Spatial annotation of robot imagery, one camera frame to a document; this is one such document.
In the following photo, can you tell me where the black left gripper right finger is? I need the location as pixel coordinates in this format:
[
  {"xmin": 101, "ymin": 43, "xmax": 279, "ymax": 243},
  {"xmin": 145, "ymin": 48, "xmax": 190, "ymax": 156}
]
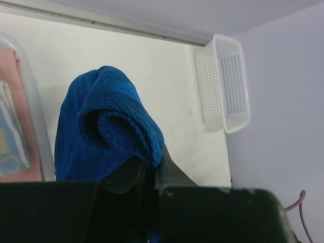
[{"xmin": 154, "ymin": 146, "xmax": 198, "ymax": 189}]

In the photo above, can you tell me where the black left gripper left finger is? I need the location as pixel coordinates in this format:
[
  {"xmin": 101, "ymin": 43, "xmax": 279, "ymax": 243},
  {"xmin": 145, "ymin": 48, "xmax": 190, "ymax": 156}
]
[{"xmin": 100, "ymin": 158, "xmax": 144, "ymax": 194}]

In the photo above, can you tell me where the blue towel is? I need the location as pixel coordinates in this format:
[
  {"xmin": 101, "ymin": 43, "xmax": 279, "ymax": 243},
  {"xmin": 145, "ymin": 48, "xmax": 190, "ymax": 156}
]
[{"xmin": 54, "ymin": 65, "xmax": 165, "ymax": 243}]

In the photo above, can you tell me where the orange patterned towel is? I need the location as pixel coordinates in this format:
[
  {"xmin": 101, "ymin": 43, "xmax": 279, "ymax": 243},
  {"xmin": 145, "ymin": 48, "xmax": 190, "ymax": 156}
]
[{"xmin": 1, "ymin": 81, "xmax": 31, "ymax": 177}]

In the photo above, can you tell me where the pink towel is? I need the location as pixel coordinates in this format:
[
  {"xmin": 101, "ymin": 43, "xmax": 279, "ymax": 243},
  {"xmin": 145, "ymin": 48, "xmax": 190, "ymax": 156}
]
[{"xmin": 1, "ymin": 48, "xmax": 44, "ymax": 181}]

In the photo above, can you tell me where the white left plastic basket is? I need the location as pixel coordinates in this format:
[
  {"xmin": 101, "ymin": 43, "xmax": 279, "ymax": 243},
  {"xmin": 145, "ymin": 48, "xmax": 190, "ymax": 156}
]
[{"xmin": 1, "ymin": 33, "xmax": 55, "ymax": 182}]

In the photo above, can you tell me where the white plastic basket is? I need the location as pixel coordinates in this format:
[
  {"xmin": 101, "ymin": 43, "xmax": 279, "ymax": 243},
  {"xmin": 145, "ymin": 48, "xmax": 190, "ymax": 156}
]
[
  {"xmin": 1, "ymin": 33, "xmax": 55, "ymax": 182},
  {"xmin": 194, "ymin": 34, "xmax": 251, "ymax": 134}
]

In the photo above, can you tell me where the white right plastic basket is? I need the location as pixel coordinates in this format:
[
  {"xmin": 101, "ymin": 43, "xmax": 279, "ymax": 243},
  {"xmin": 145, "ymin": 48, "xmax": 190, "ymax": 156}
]
[{"xmin": 194, "ymin": 34, "xmax": 251, "ymax": 134}]

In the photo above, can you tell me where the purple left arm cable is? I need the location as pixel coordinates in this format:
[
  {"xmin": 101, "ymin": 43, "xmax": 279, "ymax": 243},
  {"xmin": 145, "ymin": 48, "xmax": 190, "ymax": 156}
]
[{"xmin": 283, "ymin": 190, "xmax": 311, "ymax": 243}]

